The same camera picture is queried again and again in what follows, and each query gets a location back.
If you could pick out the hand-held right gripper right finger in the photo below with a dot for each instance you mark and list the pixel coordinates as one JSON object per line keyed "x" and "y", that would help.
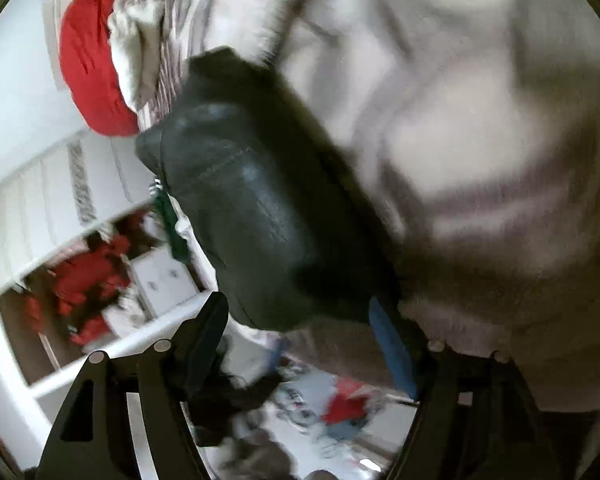
{"x": 391, "y": 345}

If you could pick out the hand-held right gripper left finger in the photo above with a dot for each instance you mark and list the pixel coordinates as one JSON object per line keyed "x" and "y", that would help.
{"x": 202, "y": 340}

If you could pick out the black leather jacket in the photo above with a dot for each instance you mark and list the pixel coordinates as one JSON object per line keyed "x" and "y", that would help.
{"x": 250, "y": 200}

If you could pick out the red hanging clothes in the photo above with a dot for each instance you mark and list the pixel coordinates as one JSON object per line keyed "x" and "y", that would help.
{"x": 85, "y": 280}

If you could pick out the white drawer unit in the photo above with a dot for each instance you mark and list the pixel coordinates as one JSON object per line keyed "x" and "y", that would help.
{"x": 160, "y": 275}

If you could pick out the green pants with white stripes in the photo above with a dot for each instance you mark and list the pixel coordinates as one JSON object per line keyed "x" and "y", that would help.
{"x": 172, "y": 230}

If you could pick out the white wardrobe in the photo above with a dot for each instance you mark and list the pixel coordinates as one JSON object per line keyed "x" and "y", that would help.
{"x": 30, "y": 210}

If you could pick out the bed with floral blanket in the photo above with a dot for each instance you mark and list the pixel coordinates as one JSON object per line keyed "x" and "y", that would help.
{"x": 480, "y": 110}

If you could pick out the folded white towel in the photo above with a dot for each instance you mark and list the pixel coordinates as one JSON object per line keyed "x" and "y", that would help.
{"x": 135, "y": 55}

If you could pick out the red duvet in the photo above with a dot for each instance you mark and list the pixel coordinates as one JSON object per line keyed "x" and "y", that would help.
{"x": 90, "y": 60}

